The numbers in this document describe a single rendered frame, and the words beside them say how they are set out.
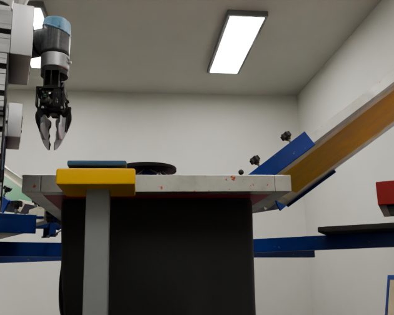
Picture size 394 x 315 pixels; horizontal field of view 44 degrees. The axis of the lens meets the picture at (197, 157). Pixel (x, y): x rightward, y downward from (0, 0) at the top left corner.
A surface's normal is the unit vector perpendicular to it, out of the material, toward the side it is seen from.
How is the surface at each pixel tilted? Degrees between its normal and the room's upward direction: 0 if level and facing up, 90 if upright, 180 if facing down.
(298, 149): 90
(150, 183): 90
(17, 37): 90
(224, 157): 90
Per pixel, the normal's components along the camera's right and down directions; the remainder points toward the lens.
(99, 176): 0.12, -0.23
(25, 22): 0.36, -0.22
